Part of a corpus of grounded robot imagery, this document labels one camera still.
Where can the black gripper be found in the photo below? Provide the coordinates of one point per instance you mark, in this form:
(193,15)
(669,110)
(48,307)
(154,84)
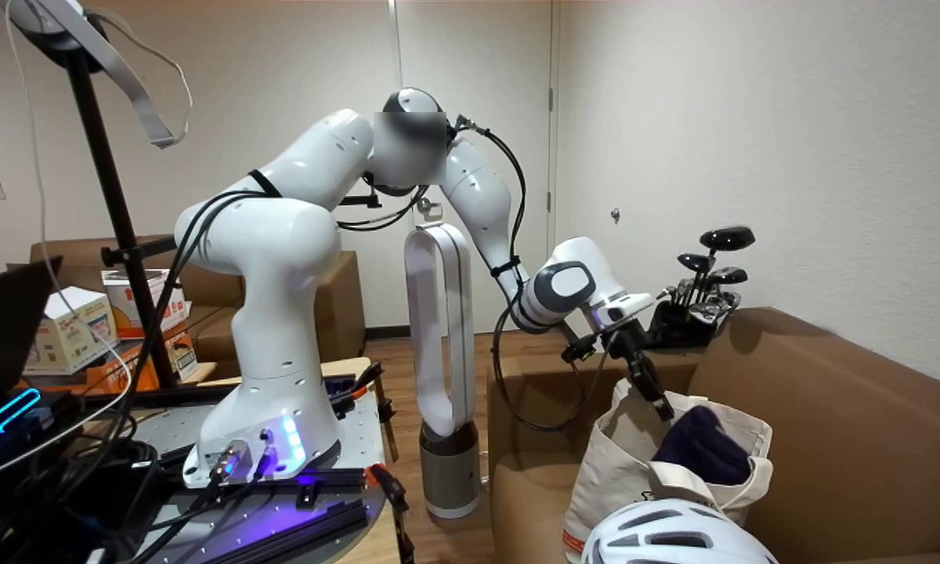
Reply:
(627,341)

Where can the dark navy sock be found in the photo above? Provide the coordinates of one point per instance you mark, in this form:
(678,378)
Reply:
(702,445)

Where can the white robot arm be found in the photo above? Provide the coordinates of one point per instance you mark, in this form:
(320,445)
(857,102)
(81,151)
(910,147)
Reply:
(277,230)

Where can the cream canvas tote bag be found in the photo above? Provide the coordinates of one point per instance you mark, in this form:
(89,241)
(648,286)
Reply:
(669,494)

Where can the black golf bag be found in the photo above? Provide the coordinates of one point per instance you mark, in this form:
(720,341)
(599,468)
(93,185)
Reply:
(688,319)

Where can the white bicycle helmet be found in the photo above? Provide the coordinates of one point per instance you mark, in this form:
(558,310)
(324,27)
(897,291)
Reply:
(673,532)

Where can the black fairway wood club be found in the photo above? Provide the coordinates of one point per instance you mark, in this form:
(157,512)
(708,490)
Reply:
(700,264)

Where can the black golf driver club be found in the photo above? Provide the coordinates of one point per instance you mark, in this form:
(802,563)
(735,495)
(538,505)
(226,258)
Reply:
(727,238)

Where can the brown sofa armchair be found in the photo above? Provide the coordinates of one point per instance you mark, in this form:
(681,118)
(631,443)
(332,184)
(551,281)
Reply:
(857,443)

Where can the white door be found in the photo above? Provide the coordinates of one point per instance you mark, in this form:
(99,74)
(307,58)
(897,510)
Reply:
(486,59)

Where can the white cardboard box left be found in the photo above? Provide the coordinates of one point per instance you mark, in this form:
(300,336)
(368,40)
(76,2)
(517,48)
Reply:
(76,329)

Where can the brown sofa in background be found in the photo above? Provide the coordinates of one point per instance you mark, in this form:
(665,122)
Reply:
(213,300)

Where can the black laptop with blue light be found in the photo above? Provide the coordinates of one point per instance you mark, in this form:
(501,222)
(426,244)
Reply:
(22,294)

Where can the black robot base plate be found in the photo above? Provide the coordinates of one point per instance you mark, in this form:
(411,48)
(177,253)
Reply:
(304,520)

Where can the black camera tripod stand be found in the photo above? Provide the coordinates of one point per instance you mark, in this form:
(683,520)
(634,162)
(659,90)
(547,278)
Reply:
(75,40)

